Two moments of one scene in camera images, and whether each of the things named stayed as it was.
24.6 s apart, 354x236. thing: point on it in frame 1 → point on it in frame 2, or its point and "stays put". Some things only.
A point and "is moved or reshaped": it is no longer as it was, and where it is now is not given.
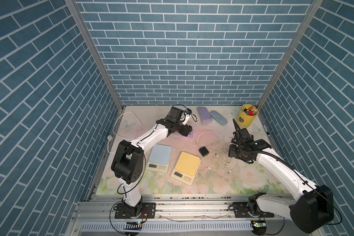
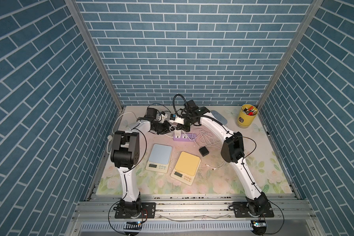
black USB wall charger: [203, 151] stays put
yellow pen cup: [246, 116] stays put
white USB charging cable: [217, 155] is moved or reshaped
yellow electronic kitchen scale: [186, 168] stays put
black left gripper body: [182, 129] → [160, 128]
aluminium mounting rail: [174, 208] stays put
